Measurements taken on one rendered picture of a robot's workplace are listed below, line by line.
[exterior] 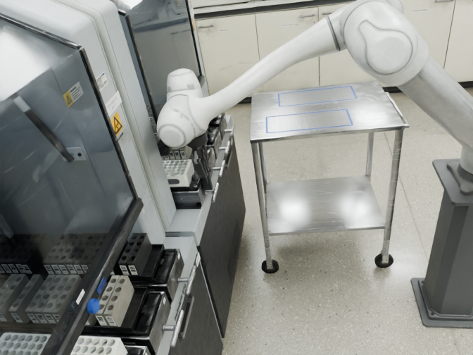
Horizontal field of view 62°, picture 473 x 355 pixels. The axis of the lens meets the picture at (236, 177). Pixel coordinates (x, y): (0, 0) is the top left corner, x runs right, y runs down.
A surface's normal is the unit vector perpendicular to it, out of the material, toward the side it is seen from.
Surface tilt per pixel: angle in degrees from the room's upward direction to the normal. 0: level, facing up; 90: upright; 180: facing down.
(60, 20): 30
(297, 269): 0
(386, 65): 82
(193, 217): 0
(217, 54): 90
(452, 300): 90
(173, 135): 93
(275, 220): 0
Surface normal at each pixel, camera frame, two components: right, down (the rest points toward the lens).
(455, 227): -0.79, 0.44
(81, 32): 0.98, -0.04
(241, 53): -0.13, 0.59
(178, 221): -0.14, -0.80
